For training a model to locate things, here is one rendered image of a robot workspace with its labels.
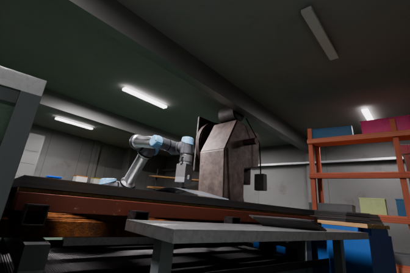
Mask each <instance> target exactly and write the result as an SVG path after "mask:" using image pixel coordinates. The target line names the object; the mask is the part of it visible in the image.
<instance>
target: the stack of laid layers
mask: <svg viewBox="0 0 410 273"><path fill-rule="evenodd" d="M20 186H21V187H28V188H39V189H46V190H59V191H71V192H77V193H90V194H102V195H108V196H121V197H133V198H139V199H152V200H164V201H170V202H183V203H190V204H201V205H214V206H221V207H232V208H245V209H252V210H264V211H276V212H283V213H295V214H302V215H314V210H305V209H299V208H289V207H280V206H274V205H264V204H255V203H249V202H239V201H234V200H224V199H214V198H209V197H199V196H189V195H184V194H174V193H165V192H159V191H149V190H140V189H134V188H124V187H119V186H109V185H99V184H94V183H84V182H74V181H69V180H59V179H49V178H44V177H34V176H29V175H24V176H21V177H19V178H16V179H14V181H13V184H12V187H11V189H17V188H18V187H20Z"/></svg>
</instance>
